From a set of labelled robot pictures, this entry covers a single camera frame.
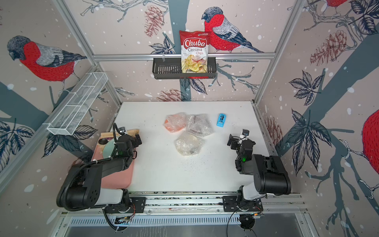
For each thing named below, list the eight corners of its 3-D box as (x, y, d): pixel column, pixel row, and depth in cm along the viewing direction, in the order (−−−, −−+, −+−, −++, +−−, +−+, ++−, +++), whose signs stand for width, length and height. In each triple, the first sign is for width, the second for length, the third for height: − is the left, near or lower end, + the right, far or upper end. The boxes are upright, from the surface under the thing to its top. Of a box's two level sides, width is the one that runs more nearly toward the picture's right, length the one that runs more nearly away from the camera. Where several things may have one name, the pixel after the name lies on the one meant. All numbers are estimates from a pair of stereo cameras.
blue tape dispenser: (215, 126, 108) (216, 123, 105) (218, 115, 114) (218, 112, 112) (224, 128, 107) (224, 125, 104) (226, 117, 113) (227, 114, 110)
